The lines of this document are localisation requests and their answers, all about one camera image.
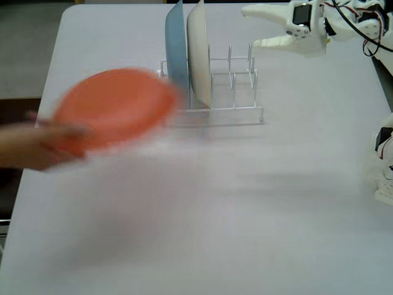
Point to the white gripper with motor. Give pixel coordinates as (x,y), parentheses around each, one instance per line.
(302,43)

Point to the white plate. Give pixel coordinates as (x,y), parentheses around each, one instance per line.
(199,52)

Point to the orange plate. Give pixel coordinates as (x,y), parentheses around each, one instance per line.
(119,104)

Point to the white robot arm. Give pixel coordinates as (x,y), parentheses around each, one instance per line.
(340,27)

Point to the person bare forearm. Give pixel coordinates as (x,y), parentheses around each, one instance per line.
(15,147)

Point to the person bare hand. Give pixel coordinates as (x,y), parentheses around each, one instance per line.
(58,141)

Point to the light blue plate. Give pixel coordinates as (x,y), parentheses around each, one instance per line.
(176,43)

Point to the white metal rail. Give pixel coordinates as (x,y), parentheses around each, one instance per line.
(4,227)

